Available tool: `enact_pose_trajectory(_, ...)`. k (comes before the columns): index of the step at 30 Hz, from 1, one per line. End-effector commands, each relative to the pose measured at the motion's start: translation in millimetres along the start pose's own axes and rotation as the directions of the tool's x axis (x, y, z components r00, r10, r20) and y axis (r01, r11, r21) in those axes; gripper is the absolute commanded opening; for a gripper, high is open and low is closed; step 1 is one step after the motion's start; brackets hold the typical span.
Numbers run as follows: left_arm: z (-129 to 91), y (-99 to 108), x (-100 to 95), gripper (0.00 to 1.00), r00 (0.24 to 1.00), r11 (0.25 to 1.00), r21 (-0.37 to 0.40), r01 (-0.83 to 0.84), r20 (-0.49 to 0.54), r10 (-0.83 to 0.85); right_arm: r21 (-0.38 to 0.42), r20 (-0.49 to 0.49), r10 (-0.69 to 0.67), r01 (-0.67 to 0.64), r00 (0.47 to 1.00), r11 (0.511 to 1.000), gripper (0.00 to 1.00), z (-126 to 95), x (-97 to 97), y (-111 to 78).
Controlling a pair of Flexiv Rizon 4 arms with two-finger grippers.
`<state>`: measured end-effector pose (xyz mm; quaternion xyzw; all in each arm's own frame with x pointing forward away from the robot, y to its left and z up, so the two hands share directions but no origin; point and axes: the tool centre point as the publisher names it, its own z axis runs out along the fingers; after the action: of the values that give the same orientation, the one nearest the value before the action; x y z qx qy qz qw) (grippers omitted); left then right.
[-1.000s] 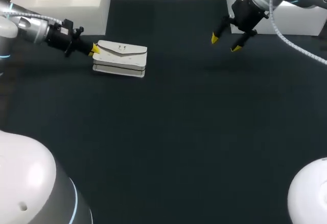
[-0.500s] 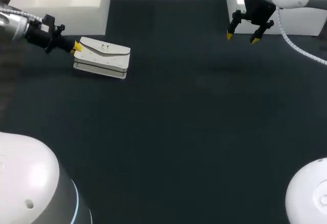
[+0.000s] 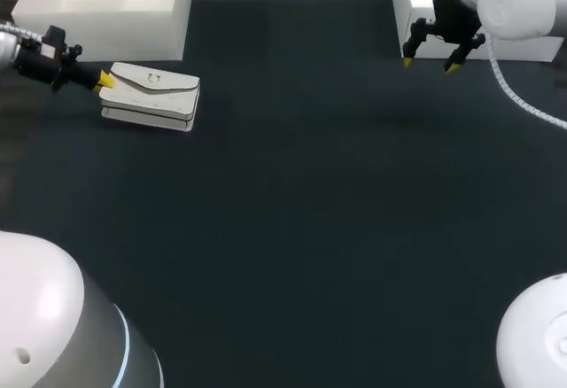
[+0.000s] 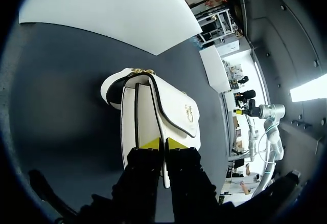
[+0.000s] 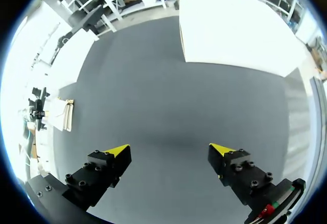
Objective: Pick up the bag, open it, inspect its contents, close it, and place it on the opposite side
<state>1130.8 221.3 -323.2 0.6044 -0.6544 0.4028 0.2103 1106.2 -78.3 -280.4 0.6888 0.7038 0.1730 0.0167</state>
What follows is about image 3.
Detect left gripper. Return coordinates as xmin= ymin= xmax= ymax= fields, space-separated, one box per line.
xmin=12 ymin=24 xmax=118 ymax=94

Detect white cable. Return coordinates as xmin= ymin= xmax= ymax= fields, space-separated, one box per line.
xmin=484 ymin=32 xmax=567 ymax=131
xmin=0 ymin=19 xmax=46 ymax=44

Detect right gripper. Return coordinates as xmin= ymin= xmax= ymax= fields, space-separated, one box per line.
xmin=401 ymin=0 xmax=486 ymax=75

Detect white handbag with gold chain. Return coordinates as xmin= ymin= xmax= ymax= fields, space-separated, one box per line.
xmin=97 ymin=61 xmax=201 ymax=133

